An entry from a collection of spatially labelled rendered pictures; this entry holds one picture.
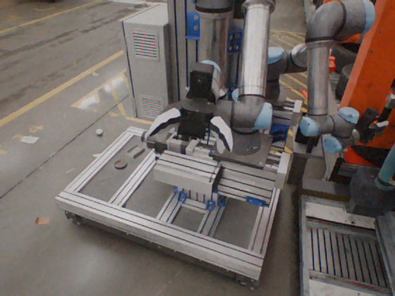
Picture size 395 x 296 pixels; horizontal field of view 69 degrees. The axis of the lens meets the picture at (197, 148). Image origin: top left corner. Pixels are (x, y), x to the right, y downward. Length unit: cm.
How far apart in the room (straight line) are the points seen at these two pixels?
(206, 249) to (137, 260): 46
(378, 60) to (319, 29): 58
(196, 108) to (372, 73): 124
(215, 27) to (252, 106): 30
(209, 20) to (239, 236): 111
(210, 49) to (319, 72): 42
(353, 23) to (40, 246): 196
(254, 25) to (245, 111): 24
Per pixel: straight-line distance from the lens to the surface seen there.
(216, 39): 97
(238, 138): 112
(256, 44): 84
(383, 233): 198
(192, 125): 60
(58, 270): 192
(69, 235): 205
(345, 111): 126
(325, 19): 118
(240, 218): 171
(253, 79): 81
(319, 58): 117
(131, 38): 130
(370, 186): 186
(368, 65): 168
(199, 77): 56
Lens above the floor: 154
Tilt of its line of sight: 38 degrees down
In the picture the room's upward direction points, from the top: straight up
